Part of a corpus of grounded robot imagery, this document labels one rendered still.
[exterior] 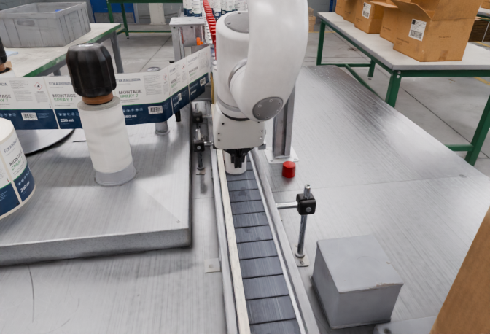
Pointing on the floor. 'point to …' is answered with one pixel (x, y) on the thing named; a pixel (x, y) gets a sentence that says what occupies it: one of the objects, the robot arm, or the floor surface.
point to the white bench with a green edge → (104, 30)
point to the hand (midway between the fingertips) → (237, 157)
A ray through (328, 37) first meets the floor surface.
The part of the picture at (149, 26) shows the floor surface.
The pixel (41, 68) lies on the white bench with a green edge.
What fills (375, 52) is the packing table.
